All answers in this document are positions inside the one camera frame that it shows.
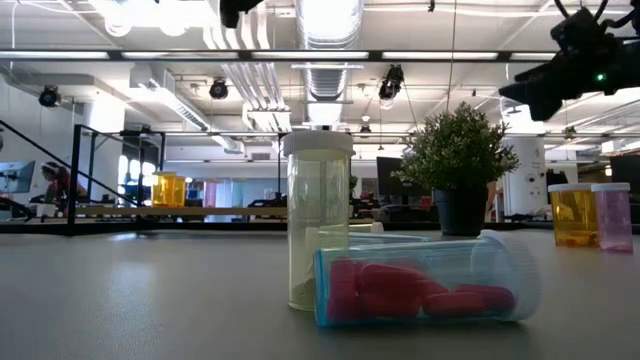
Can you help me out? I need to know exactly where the grey table mat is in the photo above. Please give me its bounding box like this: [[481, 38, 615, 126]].
[[0, 229, 640, 360]]

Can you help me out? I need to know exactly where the small yellow pill bottle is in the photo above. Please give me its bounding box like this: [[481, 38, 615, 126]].
[[349, 221, 386, 234]]

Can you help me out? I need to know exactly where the blue bottle with red pills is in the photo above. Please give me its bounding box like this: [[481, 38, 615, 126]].
[[313, 229, 543, 329]]

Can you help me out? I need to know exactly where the black ceiling spotlight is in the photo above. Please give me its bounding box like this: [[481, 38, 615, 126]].
[[378, 63, 405, 101], [208, 77, 230, 100], [38, 84, 62, 109]]

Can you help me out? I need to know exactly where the green plant in black pot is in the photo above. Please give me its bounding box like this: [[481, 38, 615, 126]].
[[392, 102, 521, 238]]

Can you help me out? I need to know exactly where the wooden shelf board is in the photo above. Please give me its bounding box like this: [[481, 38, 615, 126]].
[[74, 206, 289, 218]]

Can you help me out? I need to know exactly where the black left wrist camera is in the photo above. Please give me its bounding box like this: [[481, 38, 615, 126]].
[[219, 0, 266, 29]]

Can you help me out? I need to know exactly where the black wall screen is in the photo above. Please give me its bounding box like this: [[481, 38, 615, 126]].
[[375, 156, 432, 197]]

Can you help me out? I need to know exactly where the black metal shelf frame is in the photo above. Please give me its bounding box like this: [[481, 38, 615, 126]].
[[66, 123, 284, 237]]

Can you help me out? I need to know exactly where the silver ventilation duct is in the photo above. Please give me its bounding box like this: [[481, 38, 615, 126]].
[[293, 0, 366, 126]]

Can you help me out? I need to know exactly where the small pink pill bottle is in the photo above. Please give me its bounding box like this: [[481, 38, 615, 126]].
[[203, 179, 219, 209], [590, 182, 634, 253]]

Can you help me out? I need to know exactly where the person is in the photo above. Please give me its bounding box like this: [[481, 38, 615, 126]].
[[39, 160, 89, 211]]

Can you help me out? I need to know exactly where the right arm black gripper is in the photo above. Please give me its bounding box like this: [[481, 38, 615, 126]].
[[498, 41, 640, 123]]

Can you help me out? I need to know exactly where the computer monitor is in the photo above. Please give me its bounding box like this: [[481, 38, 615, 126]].
[[0, 159, 36, 194]]

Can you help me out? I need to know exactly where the pale yellow pill bottle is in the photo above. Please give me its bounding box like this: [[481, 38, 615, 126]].
[[282, 130, 356, 312]]

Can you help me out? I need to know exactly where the white round column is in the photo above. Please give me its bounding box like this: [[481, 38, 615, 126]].
[[501, 107, 547, 217]]

